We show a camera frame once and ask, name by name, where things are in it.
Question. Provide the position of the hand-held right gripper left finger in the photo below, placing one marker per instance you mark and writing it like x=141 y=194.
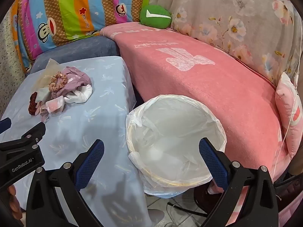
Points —
x=91 y=163

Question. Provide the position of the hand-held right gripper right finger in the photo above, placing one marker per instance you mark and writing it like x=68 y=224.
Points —
x=213 y=163

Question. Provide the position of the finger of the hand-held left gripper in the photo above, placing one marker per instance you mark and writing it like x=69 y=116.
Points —
x=4 y=125
x=30 y=132

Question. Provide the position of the white plastic bag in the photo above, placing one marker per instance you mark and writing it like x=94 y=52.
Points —
x=172 y=127

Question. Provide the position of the cream tulle mesh with pearls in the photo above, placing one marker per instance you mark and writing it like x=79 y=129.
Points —
x=45 y=79

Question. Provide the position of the white sock with red stitching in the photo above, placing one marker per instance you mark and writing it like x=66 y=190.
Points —
x=80 y=97

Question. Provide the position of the person's left hand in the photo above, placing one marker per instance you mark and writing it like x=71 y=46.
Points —
x=11 y=201

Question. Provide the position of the dark red scrunchie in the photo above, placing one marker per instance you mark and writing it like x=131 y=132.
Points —
x=33 y=106

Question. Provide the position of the pink and white sock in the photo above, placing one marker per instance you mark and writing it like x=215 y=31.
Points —
x=54 y=104

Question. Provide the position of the pale grey cloth scrap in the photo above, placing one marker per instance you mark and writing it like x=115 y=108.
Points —
x=42 y=95

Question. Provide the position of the brown scrunchie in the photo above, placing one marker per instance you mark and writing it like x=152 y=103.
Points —
x=56 y=85

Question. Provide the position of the light blue palm print tablecloth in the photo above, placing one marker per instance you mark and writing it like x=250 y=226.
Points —
x=94 y=104

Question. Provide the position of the speckled white cloth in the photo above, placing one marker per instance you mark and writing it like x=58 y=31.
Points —
x=9 y=63

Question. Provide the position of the purple cloth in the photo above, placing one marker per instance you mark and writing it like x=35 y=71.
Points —
x=74 y=78

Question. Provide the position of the pink blanket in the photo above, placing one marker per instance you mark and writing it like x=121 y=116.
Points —
x=201 y=87

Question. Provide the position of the pink printed cushion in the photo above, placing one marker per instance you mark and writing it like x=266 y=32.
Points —
x=288 y=108

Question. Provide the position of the blue-grey pillow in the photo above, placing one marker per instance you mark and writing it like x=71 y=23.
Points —
x=82 y=47

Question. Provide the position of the colourful striped monkey pillow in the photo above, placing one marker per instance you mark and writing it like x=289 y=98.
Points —
x=66 y=16

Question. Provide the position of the grey floral cloth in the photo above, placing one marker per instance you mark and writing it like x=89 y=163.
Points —
x=236 y=9

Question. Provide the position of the green plush cushion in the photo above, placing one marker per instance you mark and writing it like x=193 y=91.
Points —
x=153 y=15

